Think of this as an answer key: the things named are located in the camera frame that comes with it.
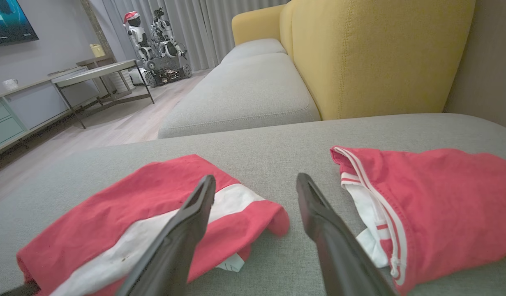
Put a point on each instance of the grey TV console cabinet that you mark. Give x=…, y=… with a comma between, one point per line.
x=31, y=107

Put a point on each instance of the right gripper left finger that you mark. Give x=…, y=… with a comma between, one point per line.
x=179, y=238

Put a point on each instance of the humanoid robot with santa hat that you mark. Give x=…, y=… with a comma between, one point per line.
x=135, y=35

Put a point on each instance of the short grey sofa seat cushion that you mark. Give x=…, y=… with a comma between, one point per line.
x=252, y=48

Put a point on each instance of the grey metal-frame coffee table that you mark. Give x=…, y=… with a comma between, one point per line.
x=92, y=72

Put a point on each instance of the large grey sofa chaise cushion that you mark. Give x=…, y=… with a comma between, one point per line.
x=277, y=148

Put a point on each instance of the dark wooden side table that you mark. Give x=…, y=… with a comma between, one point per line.
x=90, y=61

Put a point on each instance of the white round appliance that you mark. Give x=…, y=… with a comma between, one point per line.
x=135, y=77

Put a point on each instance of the yellow watering can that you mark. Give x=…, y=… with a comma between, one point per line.
x=97, y=50

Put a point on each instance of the narrow yellow sofa backrest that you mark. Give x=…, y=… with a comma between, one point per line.
x=286, y=24

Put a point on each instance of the wall television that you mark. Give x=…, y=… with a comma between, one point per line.
x=8, y=20

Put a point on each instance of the grey pleated curtain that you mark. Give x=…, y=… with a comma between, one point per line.
x=203, y=28

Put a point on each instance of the white ribbed appliance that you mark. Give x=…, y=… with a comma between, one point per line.
x=121, y=82

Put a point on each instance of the yellow sofa end backrest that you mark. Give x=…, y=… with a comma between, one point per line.
x=257, y=24

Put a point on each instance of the black wheeled rover base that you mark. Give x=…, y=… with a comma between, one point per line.
x=166, y=70

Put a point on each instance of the white cup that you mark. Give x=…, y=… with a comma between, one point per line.
x=10, y=84

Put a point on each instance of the long grey sofa seat cushion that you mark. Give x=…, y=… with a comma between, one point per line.
x=244, y=94

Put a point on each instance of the wide yellow sofa backrest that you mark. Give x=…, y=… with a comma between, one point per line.
x=380, y=53

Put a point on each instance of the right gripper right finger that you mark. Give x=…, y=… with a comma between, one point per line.
x=339, y=255

